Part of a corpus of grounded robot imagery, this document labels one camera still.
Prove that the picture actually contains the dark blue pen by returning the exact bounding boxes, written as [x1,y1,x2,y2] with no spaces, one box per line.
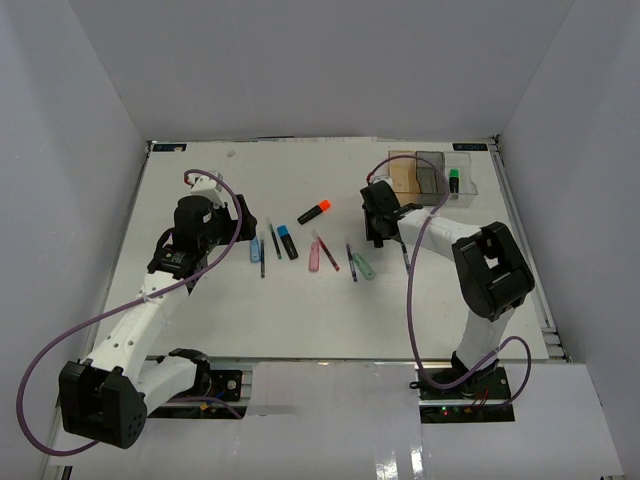
[259,232,266,279]

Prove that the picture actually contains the green pen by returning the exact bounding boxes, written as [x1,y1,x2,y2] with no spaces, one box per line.
[266,217,282,260]

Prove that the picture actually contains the blue cap highlighter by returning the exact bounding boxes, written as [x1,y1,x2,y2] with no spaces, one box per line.
[277,225,299,260]

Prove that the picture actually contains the purple pen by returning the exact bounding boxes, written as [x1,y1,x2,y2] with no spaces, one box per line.
[345,242,358,283]

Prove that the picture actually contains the orange cap highlighter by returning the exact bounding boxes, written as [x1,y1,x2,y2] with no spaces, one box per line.
[297,200,331,225]

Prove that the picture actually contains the red pen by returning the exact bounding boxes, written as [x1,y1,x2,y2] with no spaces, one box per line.
[311,229,340,272]

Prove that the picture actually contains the green cap highlighter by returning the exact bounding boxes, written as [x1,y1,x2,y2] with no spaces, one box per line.
[448,168,460,199]

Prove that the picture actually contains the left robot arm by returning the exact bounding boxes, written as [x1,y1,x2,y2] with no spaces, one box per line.
[59,195,257,449]

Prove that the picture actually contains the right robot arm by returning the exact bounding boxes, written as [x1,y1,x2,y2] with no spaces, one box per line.
[360,180,535,399]

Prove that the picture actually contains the grey transparent container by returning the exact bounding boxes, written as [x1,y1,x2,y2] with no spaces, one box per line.
[415,151,445,206]

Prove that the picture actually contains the pink correction tape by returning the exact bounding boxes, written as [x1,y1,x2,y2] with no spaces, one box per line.
[308,241,320,272]

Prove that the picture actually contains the left blue table label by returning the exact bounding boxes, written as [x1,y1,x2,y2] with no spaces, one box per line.
[152,143,187,152]

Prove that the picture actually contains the blue table label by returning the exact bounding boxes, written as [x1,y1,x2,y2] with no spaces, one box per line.
[452,142,488,152]
[152,143,187,152]

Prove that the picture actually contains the right blue table label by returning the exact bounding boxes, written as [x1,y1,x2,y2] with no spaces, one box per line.
[452,142,488,152]

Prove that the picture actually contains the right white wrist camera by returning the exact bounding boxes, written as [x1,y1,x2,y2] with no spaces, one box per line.
[367,173,393,187]

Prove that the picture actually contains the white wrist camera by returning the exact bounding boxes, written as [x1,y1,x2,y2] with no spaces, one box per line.
[367,173,393,187]
[186,170,223,208]

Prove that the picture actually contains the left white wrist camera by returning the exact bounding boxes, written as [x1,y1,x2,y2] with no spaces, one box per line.
[186,170,223,208]

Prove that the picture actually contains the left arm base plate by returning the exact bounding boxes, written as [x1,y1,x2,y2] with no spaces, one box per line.
[150,369,250,420]

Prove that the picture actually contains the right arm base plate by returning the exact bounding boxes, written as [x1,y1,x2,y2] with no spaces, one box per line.
[409,367,515,425]

